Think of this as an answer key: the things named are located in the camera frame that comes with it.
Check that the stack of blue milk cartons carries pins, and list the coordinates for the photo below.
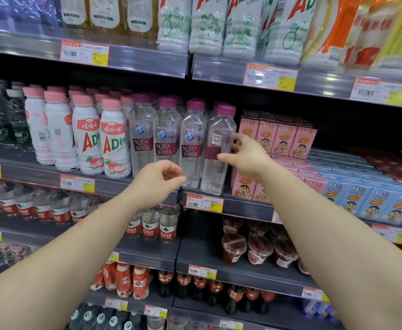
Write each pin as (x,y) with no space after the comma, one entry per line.
(373,206)

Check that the row of pink-capped white bottles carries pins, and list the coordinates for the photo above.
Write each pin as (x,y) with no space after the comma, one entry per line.
(61,140)

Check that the person's right hand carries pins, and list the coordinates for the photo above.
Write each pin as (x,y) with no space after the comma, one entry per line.
(252,159)

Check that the row of purple-capped soda bottles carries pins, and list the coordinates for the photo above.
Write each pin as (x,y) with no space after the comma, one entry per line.
(142,134)

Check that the row of small red bottles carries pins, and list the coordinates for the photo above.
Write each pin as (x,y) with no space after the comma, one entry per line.
(123,281)

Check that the person's left hand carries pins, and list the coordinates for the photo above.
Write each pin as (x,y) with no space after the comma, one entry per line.
(152,185)

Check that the row of purple white pouches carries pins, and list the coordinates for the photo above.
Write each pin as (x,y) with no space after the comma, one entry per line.
(314,307)

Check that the group of red fruit cups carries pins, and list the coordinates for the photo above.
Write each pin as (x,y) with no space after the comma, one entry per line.
(233,249)

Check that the row of green-capped white bottles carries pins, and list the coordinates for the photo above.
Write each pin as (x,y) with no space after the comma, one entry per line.
(204,30)

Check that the row of red label bottles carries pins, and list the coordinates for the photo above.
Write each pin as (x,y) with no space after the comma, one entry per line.
(60,209)

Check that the row of dark white-capped bottles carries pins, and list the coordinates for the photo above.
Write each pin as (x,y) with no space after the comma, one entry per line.
(84,317)

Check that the person's left forearm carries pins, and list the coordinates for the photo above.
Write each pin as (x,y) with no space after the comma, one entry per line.
(56,271)

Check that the purple-capped clear soda bottle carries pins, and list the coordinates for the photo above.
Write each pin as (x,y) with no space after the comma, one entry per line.
(214,175)

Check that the stack of pink milk cartons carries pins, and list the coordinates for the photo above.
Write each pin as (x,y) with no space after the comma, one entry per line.
(283,144)

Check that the person's right forearm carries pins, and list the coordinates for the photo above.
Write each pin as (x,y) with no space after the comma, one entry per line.
(352,244)

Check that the row of blue tinted bottles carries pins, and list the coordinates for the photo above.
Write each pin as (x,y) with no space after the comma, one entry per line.
(15,10)

